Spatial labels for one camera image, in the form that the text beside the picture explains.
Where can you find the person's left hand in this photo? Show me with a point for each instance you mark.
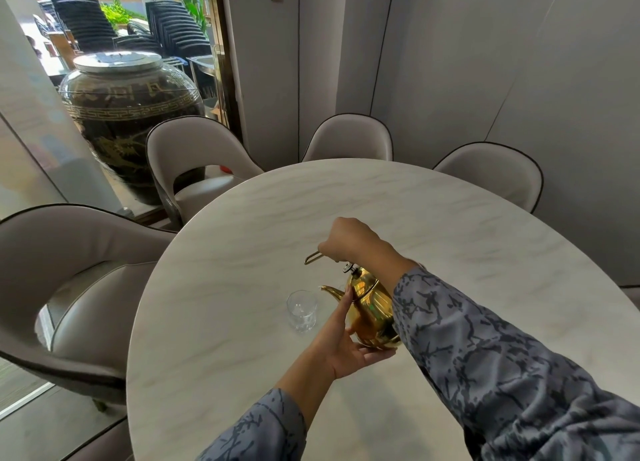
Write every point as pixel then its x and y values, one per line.
pixel 337 355

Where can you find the person's right hand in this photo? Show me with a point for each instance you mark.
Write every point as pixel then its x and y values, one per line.
pixel 352 240

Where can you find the clear textured glass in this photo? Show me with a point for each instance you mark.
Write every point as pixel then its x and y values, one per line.
pixel 302 311

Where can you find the gold metal teapot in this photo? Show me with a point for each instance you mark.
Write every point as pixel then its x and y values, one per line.
pixel 375 310

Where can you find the person's left forearm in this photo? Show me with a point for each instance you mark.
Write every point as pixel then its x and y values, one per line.
pixel 295 405

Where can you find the person's right forearm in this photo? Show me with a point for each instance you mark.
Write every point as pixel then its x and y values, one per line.
pixel 490 365

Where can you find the white marble table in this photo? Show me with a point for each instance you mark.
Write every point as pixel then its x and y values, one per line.
pixel 400 205

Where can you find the beige upholstered chair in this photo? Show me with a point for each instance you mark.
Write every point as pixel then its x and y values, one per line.
pixel 490 173
pixel 350 138
pixel 195 143
pixel 632 296
pixel 60 240

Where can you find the grey metal table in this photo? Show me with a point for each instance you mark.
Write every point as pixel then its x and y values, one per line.
pixel 202 65

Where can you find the large dark lidded jar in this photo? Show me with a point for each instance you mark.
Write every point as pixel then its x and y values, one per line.
pixel 125 110

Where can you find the stack of black chairs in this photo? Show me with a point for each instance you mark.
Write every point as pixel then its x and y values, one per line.
pixel 177 28
pixel 82 23

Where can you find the green leafy plant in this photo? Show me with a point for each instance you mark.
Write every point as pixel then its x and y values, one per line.
pixel 194 5

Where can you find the gold door frame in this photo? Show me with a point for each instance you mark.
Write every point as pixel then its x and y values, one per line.
pixel 222 65

